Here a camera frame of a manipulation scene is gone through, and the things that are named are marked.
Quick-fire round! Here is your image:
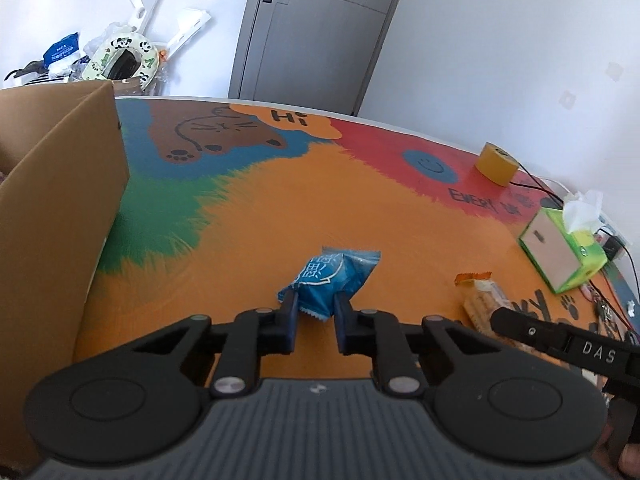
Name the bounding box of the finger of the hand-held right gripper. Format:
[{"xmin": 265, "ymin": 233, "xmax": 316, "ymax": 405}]
[{"xmin": 490, "ymin": 306, "xmax": 571, "ymax": 361}]

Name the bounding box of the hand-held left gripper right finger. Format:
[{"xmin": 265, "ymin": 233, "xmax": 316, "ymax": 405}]
[{"xmin": 334, "ymin": 294, "xmax": 501, "ymax": 396}]

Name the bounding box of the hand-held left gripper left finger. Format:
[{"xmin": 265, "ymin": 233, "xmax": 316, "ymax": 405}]
[{"xmin": 132, "ymin": 292, "xmax": 301, "ymax": 397}]

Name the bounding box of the blue snack packet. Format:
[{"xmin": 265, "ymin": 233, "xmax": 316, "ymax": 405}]
[{"xmin": 277, "ymin": 246, "xmax": 383, "ymax": 321}]

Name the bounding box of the orange cracker packet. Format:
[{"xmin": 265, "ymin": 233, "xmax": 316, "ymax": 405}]
[{"xmin": 454, "ymin": 271, "xmax": 511, "ymax": 336}]

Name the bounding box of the brown cardboard box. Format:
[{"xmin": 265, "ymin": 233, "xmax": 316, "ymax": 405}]
[{"xmin": 0, "ymin": 80, "xmax": 131, "ymax": 471}]

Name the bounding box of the person's right hand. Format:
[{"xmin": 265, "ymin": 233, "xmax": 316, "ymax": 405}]
[{"xmin": 619, "ymin": 442, "xmax": 640, "ymax": 476}]

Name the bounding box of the bunch of keys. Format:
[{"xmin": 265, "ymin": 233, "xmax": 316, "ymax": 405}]
[{"xmin": 590, "ymin": 295, "xmax": 621, "ymax": 321}]

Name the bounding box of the green tissue box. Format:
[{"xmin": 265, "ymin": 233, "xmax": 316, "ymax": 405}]
[{"xmin": 517, "ymin": 190, "xmax": 608, "ymax": 295}]

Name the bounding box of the black power adapter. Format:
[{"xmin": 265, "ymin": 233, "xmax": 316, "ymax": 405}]
[{"xmin": 600, "ymin": 235, "xmax": 626, "ymax": 261}]

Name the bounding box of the colourful cartoon table mat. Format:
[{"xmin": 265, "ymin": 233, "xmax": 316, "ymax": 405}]
[{"xmin": 75, "ymin": 96, "xmax": 640, "ymax": 386}]

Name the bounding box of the yellow tape roll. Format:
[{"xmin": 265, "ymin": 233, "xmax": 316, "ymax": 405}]
[{"xmin": 475, "ymin": 142, "xmax": 518, "ymax": 187}]

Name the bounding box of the grey door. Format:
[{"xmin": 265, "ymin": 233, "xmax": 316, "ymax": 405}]
[{"xmin": 229, "ymin": 0, "xmax": 413, "ymax": 116}]

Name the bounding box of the short white board with holes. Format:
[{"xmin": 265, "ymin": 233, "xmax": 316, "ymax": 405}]
[{"xmin": 167, "ymin": 9, "xmax": 211, "ymax": 53}]

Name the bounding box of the clear plastic bag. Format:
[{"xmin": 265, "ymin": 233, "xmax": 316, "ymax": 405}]
[{"xmin": 82, "ymin": 22, "xmax": 126, "ymax": 56}]

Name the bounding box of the blue plastic bag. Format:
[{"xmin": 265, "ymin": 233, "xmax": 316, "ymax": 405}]
[{"xmin": 42, "ymin": 32, "xmax": 81, "ymax": 68}]

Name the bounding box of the black cable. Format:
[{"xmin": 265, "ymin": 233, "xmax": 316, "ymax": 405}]
[{"xmin": 510, "ymin": 160, "xmax": 568, "ymax": 206}]

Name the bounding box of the panda print seat ring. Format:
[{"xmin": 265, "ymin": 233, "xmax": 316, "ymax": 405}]
[{"xmin": 82, "ymin": 31, "xmax": 161, "ymax": 92}]

